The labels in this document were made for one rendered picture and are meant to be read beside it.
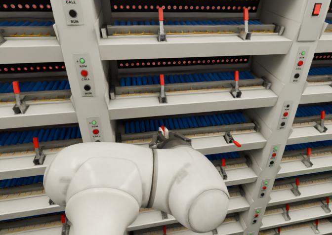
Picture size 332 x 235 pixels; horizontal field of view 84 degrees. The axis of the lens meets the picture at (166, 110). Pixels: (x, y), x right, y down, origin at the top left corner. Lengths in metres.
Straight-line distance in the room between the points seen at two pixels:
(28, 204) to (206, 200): 0.77
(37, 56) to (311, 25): 0.82
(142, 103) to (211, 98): 0.24
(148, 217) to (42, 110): 0.65
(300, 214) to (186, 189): 1.20
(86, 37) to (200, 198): 0.47
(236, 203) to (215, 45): 0.78
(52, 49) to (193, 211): 0.51
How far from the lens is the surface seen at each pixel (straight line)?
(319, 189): 1.37
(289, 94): 0.82
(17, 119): 0.70
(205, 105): 0.65
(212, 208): 0.30
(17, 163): 0.83
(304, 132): 1.01
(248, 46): 0.67
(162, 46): 0.57
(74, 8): 0.57
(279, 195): 1.21
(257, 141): 0.84
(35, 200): 0.94
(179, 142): 0.44
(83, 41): 0.57
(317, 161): 1.20
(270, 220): 1.34
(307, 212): 1.49
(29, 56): 0.63
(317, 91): 0.93
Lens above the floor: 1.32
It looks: 24 degrees down
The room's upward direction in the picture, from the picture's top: 1 degrees counter-clockwise
